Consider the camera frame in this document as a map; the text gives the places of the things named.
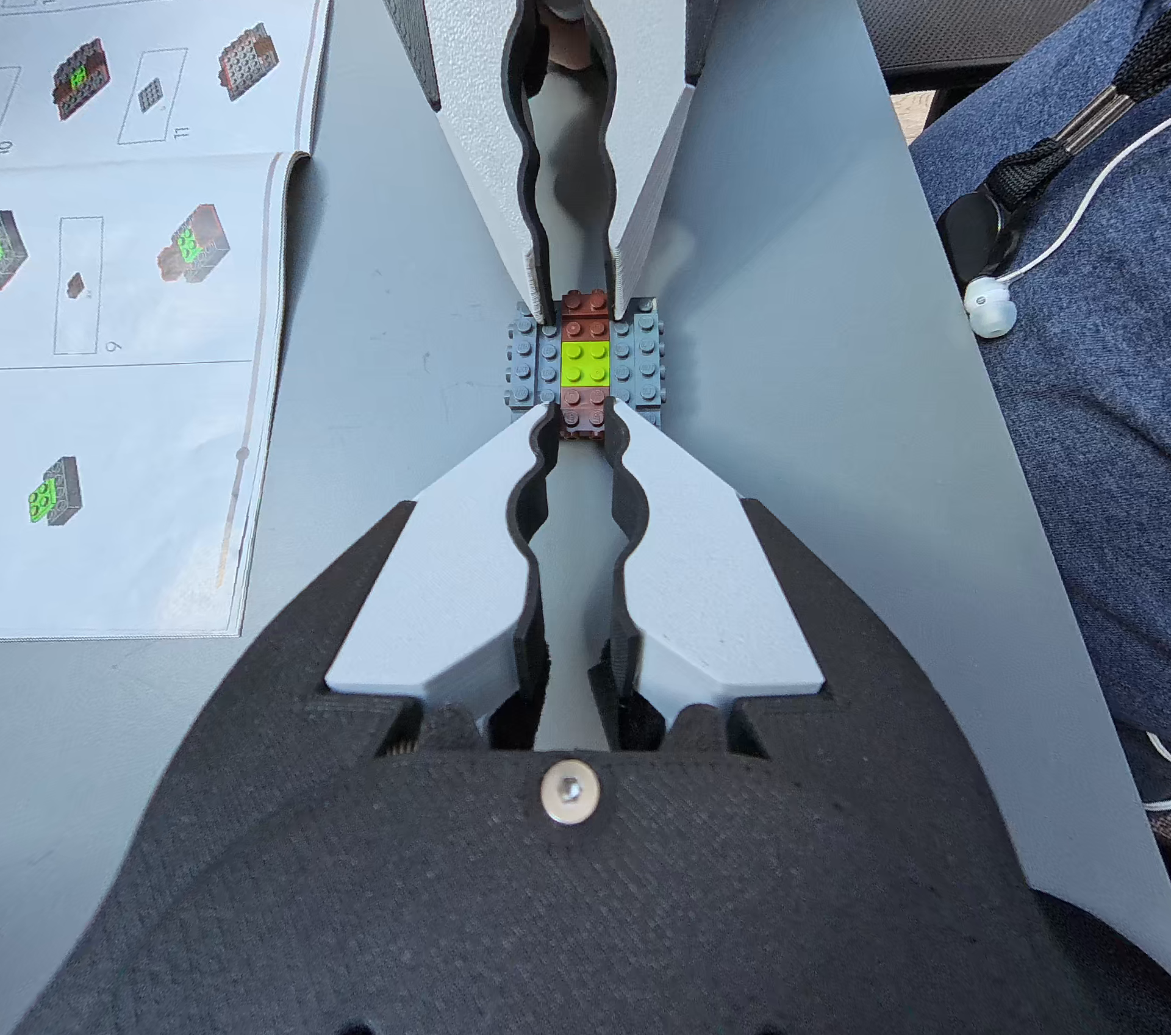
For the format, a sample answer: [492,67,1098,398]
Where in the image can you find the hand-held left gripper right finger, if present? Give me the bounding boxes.
[604,398,834,729]

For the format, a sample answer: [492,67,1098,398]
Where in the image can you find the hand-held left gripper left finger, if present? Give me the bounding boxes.
[324,402,563,734]

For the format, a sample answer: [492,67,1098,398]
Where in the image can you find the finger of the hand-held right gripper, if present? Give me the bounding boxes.
[408,0,564,324]
[582,0,697,320]

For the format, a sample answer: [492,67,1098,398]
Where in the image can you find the grey brown toy brick assembly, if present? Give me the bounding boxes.
[507,288,671,443]

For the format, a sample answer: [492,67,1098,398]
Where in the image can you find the grey desk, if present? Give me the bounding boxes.
[0,0,1171,958]

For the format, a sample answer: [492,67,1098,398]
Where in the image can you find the person's right hand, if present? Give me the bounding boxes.
[546,13,598,73]

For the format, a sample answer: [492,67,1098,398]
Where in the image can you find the black office chair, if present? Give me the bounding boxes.
[851,0,1125,126]

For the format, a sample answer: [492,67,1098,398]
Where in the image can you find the brick building instruction booklet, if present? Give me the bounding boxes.
[0,0,351,643]

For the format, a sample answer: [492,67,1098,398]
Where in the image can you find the person in blue jeans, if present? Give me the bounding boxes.
[910,0,1171,835]

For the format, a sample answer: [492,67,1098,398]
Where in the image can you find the white wired earphones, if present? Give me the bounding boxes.
[965,124,1171,812]

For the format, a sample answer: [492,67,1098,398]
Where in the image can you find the black lanyard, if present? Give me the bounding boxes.
[937,15,1171,283]

